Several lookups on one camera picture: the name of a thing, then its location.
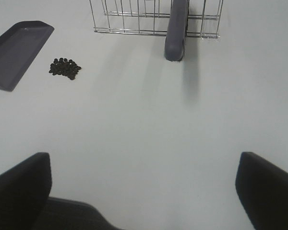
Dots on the grey plastic dustpan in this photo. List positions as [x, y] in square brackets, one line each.
[19, 46]

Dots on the chrome wire rack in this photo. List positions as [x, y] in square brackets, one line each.
[151, 17]

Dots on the grey brush black bristles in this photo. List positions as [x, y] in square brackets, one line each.
[176, 32]

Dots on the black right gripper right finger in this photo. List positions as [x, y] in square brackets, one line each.
[262, 189]

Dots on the pile of coffee beans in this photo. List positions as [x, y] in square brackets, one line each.
[64, 67]

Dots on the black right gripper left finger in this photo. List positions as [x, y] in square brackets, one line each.
[25, 203]

